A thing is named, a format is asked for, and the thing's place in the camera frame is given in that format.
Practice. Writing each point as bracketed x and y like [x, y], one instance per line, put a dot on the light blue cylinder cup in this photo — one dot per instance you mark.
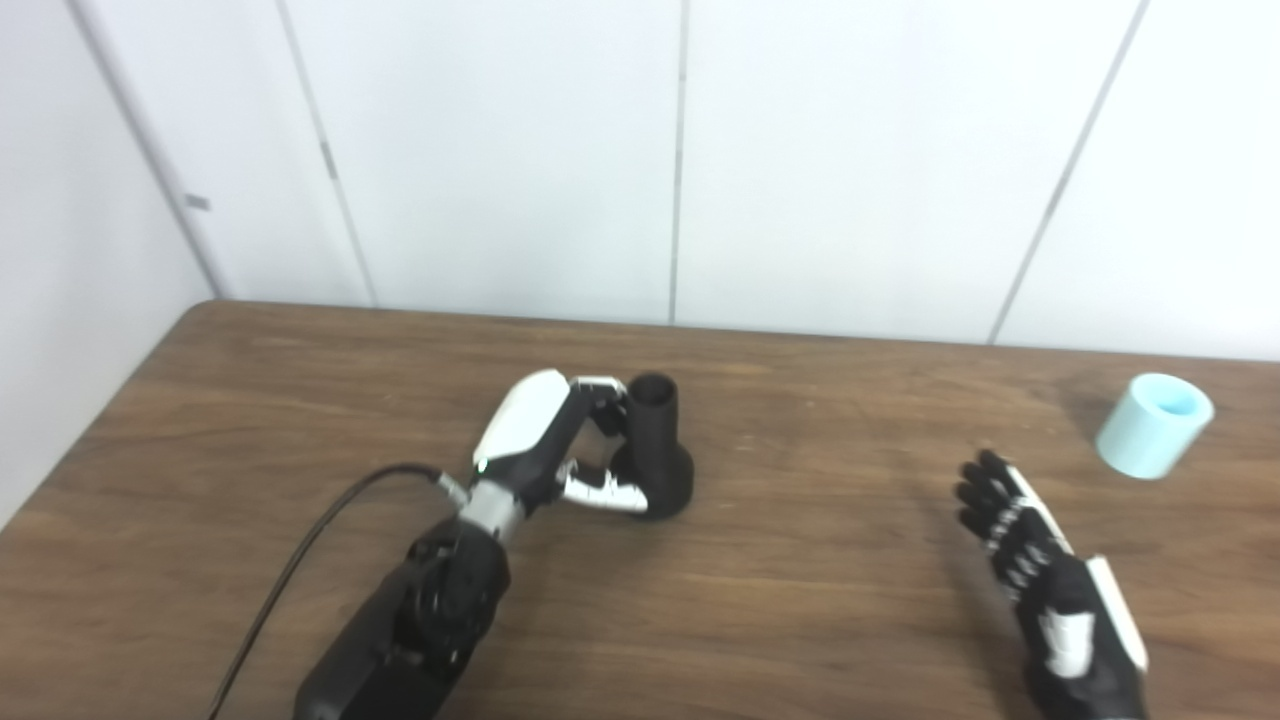
[1150, 430]

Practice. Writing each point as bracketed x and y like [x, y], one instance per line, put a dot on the small grey tag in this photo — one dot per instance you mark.
[197, 202]

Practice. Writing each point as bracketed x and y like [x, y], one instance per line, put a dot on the white corner post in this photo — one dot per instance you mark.
[150, 150]

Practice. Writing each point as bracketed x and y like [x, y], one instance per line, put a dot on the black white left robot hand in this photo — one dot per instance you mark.
[530, 430]

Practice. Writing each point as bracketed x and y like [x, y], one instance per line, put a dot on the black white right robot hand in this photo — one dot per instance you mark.
[1060, 600]

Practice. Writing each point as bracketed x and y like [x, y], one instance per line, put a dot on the black funnel-shaped nozzle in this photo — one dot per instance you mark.
[655, 460]

